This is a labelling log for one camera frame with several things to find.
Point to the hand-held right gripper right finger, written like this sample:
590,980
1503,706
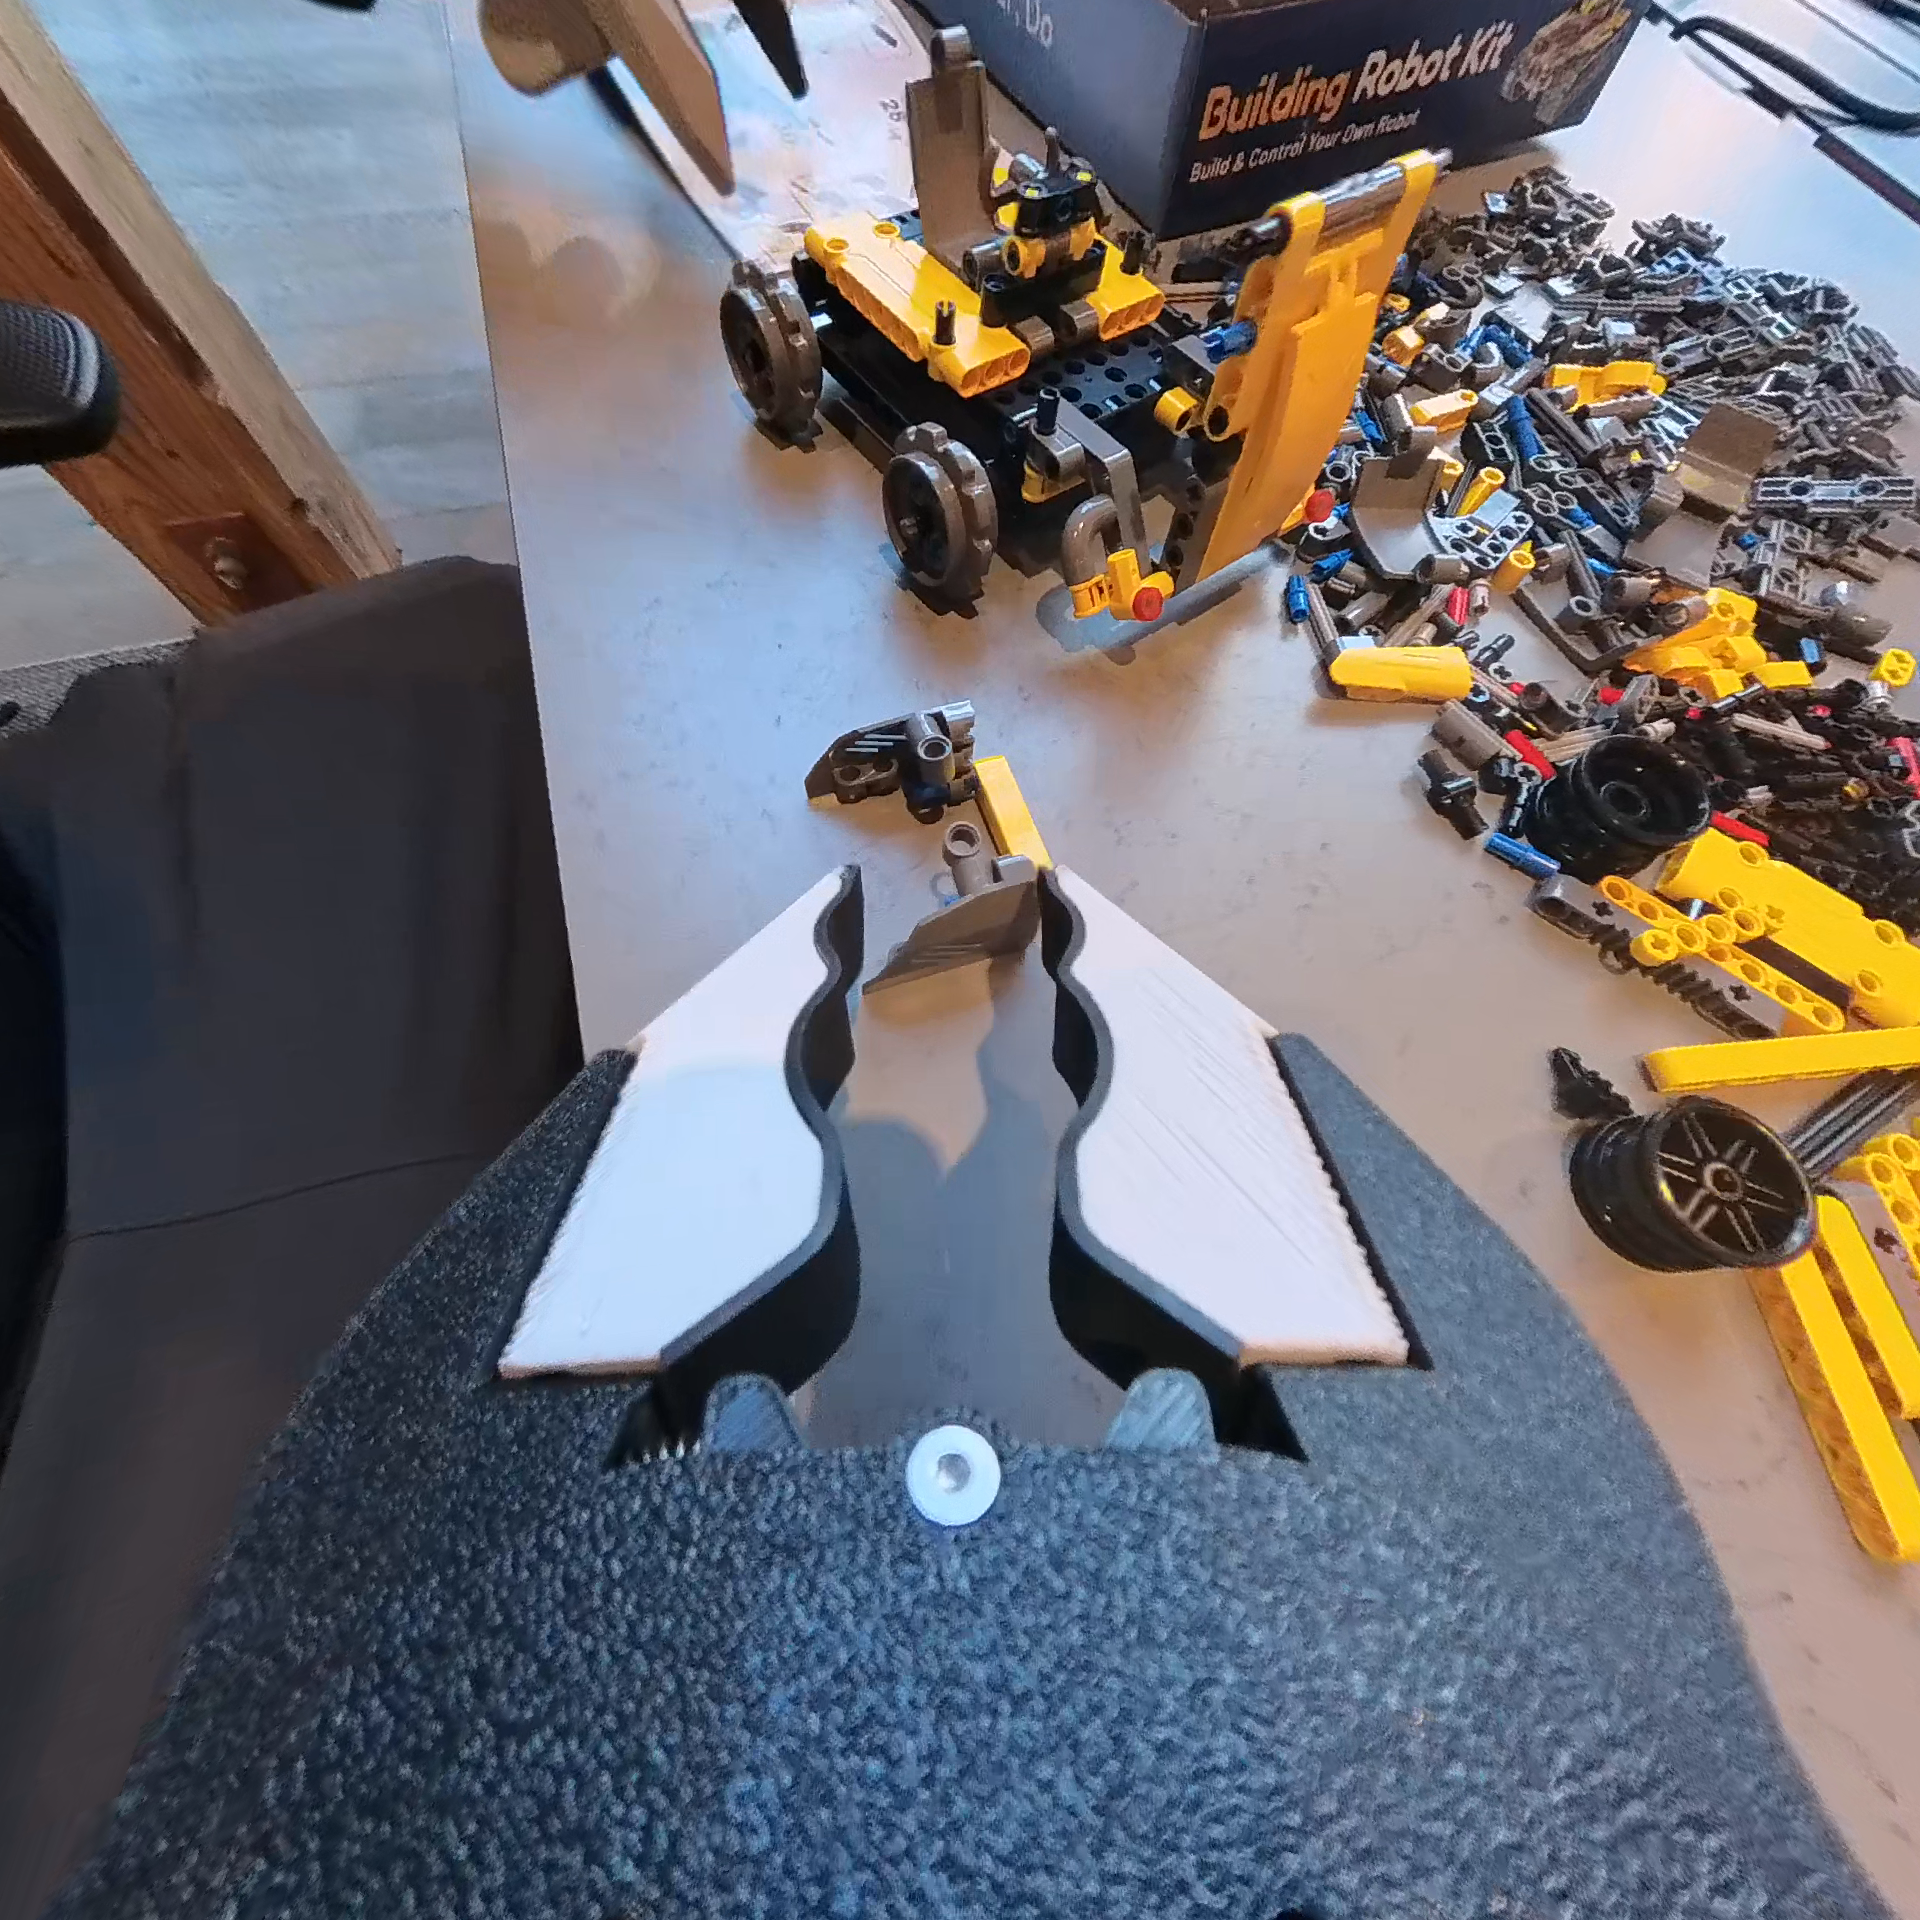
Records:
1230,1200

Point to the short yellow toy beam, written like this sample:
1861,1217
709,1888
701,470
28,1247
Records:
1013,809

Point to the dark blue robot kit box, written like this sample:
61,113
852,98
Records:
1350,89

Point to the grey desk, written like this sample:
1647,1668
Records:
722,629

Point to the yellow toy vehicle model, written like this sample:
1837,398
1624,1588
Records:
1307,376

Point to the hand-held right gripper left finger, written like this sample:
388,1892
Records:
675,1200

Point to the wooden post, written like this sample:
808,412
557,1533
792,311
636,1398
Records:
149,376

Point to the black chair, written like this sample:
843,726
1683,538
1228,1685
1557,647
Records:
45,383

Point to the black spoked toy wheel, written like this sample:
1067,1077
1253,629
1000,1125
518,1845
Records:
1695,1185

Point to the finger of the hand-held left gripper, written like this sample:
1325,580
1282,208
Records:
646,61
770,37

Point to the grey toy plate with blue pins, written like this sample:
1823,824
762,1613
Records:
886,757

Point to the pile of small toy parts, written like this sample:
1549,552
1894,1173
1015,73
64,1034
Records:
1652,450

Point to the yellow curved toy panel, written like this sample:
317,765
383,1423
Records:
1403,673

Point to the small grey toy connector piece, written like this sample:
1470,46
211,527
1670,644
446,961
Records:
962,938

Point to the small black toy connector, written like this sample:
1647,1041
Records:
1582,1084

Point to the black toy wheel rim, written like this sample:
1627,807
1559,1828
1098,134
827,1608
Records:
1621,804

